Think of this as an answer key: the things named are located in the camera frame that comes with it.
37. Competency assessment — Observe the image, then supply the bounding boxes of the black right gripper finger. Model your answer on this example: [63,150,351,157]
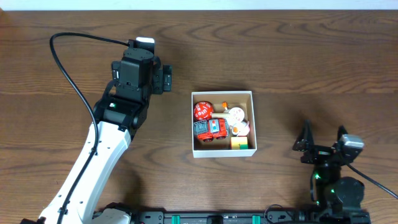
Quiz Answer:
[292,120,313,152]
[337,125,348,142]

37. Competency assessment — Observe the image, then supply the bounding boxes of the red polyhedral die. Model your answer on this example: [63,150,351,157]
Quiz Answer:
[193,101,214,121]

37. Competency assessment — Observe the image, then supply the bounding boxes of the colourful puzzle cube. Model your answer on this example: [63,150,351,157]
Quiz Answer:
[230,136,249,150]

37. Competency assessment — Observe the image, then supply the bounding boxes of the red toy fire truck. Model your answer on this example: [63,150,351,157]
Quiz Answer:
[193,118,229,142]

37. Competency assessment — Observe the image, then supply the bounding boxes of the white toy duck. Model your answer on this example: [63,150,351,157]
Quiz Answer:
[222,102,250,137]

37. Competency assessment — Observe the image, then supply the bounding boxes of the wooden pig rattle drum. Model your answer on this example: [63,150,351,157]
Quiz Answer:
[211,107,245,125]

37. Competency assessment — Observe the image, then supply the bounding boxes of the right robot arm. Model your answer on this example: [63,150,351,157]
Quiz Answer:
[292,120,371,223]

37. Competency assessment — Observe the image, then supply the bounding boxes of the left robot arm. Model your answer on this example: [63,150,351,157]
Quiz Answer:
[36,47,172,223]

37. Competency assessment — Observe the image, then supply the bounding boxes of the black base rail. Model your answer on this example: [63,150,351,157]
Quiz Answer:
[91,203,371,224]

